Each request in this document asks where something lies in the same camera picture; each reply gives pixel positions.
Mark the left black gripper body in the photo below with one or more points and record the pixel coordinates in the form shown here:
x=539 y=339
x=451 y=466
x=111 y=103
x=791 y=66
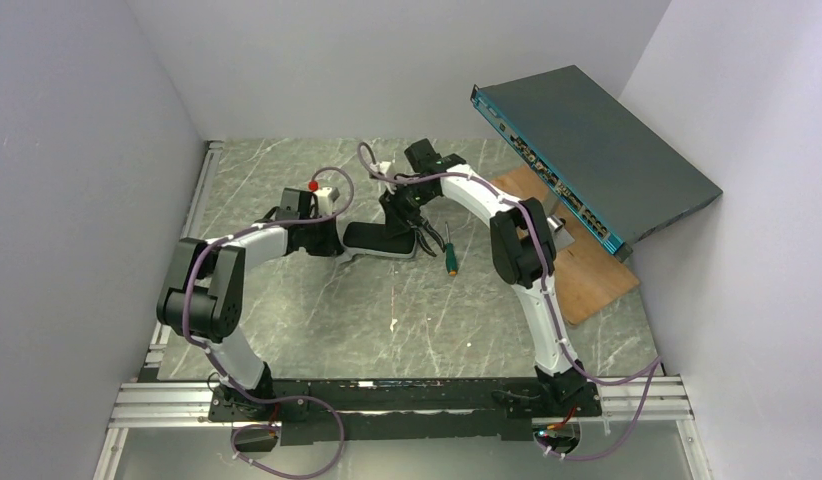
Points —
x=321 y=237

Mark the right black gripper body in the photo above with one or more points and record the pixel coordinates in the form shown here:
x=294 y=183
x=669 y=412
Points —
x=398 y=216

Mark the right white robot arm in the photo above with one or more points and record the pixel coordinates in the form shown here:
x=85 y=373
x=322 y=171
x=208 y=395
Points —
x=523 y=255

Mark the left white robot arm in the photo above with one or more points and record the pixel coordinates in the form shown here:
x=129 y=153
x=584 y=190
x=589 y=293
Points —
x=202 y=295

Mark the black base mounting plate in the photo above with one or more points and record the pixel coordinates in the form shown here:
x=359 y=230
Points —
x=411 y=408

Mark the wooden board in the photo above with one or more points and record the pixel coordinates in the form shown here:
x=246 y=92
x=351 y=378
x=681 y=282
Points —
x=588 y=279

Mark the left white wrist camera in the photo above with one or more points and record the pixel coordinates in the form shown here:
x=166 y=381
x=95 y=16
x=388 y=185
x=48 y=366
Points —
x=325 y=198

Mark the green handled screwdriver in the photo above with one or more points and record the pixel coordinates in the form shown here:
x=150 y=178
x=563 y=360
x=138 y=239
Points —
x=451 y=261

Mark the metal switch stand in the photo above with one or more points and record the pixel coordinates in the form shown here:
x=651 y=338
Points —
x=558 y=228

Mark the dark teal network switch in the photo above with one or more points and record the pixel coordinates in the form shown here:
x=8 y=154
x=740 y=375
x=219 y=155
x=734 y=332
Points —
x=612 y=172

